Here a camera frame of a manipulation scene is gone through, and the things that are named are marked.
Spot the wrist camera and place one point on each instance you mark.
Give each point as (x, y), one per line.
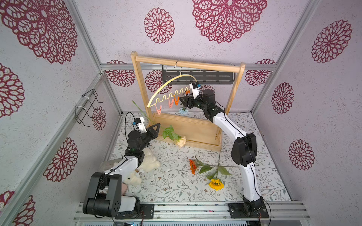
(139, 123)
(195, 89)

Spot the peach artificial rose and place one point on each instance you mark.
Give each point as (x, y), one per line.
(169, 132)

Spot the pink clothespin far left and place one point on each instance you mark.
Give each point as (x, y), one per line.
(159, 110)

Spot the yellow artificial sunflower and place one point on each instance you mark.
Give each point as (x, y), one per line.
(216, 183)

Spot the light blue artificial flower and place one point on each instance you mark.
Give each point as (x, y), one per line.
(183, 110)

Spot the black wire wall rack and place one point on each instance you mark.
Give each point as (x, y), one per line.
(82, 111)

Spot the yellow wavy clothes hanger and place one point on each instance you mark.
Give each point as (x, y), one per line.
(162, 90)

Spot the pink clothespin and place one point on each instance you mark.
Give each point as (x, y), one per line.
(159, 110)
(171, 103)

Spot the pink box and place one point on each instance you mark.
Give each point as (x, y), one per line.
(124, 189)

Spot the wooden clothes rack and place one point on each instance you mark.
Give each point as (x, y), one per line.
(199, 133)

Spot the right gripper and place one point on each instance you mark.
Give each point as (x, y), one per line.
(191, 101)

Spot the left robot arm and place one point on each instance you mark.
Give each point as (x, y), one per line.
(104, 194)

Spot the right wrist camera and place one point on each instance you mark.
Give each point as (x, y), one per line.
(195, 89)

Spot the orange artificial flower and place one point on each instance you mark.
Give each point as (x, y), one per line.
(193, 166)

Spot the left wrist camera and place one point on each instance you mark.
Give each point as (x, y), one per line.
(139, 123)

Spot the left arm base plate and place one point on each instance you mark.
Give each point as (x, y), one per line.
(142, 211)

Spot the black wall shelf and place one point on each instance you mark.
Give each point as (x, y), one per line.
(204, 77)

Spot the white plush teddy bear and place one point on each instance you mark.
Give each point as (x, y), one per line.
(144, 169)

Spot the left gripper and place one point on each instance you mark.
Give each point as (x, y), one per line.
(148, 134)

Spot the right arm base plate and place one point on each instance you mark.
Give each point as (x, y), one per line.
(242, 210)

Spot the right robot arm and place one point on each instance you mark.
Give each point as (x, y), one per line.
(244, 149)

